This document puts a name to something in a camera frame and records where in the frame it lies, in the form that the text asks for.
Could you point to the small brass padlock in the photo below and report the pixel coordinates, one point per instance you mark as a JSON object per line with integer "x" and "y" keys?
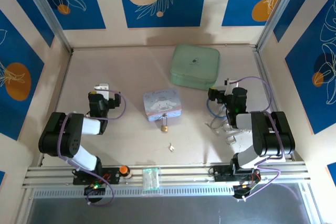
{"x": 164, "y": 128}

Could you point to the small silver key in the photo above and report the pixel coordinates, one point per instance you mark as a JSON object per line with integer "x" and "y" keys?
{"x": 171, "y": 147}

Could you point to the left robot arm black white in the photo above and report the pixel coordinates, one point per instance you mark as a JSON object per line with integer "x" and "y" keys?
{"x": 71, "y": 140}

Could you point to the blue tube stethoscope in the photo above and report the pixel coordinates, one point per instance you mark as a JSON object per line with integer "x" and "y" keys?
{"x": 213, "y": 115}

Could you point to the mint green zip case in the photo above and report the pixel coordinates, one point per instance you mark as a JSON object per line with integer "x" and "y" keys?
{"x": 195, "y": 65}

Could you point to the lilac cartoon dog tin box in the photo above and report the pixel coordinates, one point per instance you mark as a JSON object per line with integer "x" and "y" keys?
{"x": 161, "y": 103}

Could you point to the orange emergency stop button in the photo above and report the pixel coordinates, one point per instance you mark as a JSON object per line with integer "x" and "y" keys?
{"x": 124, "y": 170}

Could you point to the clear plastic bag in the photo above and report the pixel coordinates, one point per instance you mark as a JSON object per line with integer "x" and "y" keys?
{"x": 150, "y": 179}

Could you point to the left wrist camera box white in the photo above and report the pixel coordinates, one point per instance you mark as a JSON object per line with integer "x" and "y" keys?
{"x": 102, "y": 87}

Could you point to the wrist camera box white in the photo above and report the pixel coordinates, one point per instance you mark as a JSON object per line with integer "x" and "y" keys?
{"x": 231, "y": 83}
{"x": 102, "y": 87}

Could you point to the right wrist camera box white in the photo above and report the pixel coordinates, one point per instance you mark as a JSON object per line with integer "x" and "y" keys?
{"x": 231, "y": 83}

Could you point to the aluminium side rail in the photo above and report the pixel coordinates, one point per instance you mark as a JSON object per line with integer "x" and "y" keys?
{"x": 270, "y": 95}

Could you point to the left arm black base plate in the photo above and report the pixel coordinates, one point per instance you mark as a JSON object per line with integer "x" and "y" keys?
{"x": 110, "y": 176}

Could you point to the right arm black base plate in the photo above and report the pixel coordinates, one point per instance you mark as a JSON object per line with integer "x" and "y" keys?
{"x": 221, "y": 174}

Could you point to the aluminium table edge rail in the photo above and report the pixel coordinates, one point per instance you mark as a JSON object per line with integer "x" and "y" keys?
{"x": 183, "y": 172}

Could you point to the aluminium frame post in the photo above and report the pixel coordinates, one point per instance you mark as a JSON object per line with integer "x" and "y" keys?
{"x": 278, "y": 9}
{"x": 50, "y": 16}

